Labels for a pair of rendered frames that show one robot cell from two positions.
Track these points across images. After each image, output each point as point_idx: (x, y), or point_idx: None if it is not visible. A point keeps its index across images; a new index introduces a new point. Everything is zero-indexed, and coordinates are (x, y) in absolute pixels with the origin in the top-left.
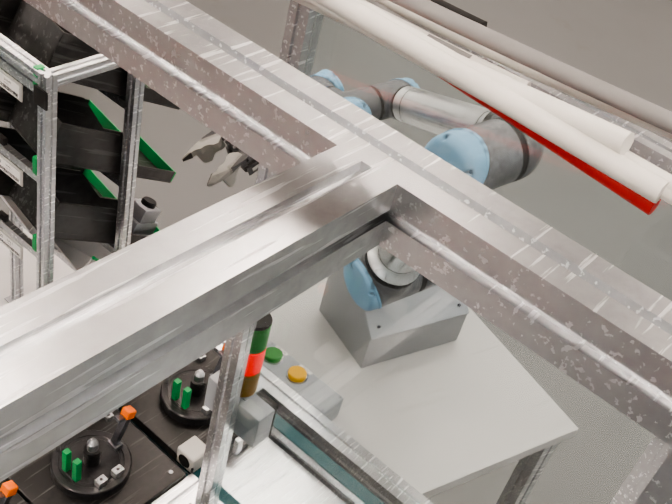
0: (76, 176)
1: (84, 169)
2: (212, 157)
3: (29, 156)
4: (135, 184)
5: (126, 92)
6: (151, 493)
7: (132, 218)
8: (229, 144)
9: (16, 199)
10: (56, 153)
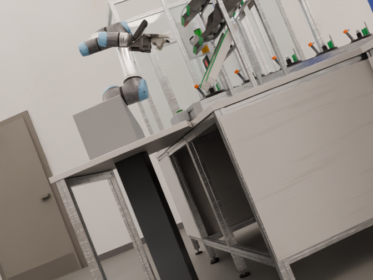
0: (210, 17)
1: (201, 37)
2: (157, 44)
3: (220, 14)
4: (197, 14)
5: None
6: None
7: (203, 28)
8: (151, 38)
9: None
10: None
